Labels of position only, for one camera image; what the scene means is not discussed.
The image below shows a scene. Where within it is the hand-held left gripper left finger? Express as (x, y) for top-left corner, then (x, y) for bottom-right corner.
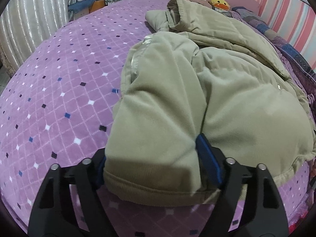
(27, 149), (116, 237)

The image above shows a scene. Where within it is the purple diamond-pattern bedspread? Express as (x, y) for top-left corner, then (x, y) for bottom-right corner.
(0, 0), (316, 235)

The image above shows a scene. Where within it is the orange cabinet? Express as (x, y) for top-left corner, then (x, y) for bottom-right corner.
(89, 0), (106, 13)

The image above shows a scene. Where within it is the beige puffer jacket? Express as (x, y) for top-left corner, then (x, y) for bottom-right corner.
(104, 0), (316, 206)

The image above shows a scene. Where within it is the blue cloth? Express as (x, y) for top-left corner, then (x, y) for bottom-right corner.
(68, 0), (106, 14)

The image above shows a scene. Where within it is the patchwork quilt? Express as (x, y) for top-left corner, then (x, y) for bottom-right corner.
(232, 7), (316, 79)

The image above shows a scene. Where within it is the yellow duck plush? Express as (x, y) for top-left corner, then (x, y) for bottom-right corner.
(209, 0), (230, 11)

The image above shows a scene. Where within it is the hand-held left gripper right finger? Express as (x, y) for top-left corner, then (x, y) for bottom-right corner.
(196, 133), (289, 237)

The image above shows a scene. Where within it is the silver pleated curtain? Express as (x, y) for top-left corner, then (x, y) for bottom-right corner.
(0, 0), (82, 76)

